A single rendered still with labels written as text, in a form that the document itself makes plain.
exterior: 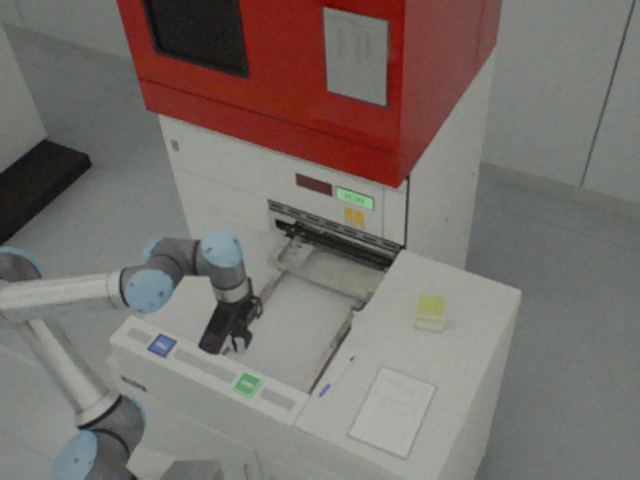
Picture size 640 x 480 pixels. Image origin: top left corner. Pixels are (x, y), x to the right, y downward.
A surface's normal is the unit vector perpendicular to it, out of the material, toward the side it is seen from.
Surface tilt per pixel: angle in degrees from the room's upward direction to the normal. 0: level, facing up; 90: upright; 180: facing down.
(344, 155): 90
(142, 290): 66
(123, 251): 0
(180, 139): 90
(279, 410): 0
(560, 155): 90
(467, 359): 0
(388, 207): 90
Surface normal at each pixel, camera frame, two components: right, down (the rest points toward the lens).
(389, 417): -0.05, -0.69
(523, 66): -0.47, 0.65
